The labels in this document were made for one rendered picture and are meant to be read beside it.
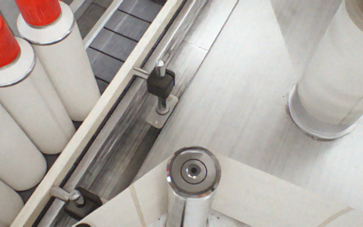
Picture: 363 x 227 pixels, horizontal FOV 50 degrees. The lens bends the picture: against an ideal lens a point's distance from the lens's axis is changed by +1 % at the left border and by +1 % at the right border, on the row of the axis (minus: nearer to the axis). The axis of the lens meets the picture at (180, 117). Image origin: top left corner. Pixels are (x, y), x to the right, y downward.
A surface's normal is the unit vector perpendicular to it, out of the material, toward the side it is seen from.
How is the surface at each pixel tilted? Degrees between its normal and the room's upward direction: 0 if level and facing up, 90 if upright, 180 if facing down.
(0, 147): 90
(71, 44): 90
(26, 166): 90
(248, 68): 0
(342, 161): 0
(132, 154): 0
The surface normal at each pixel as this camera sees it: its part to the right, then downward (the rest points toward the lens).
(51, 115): 0.79, 0.55
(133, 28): 0.02, -0.45
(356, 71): -0.52, 0.76
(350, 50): -0.80, 0.50
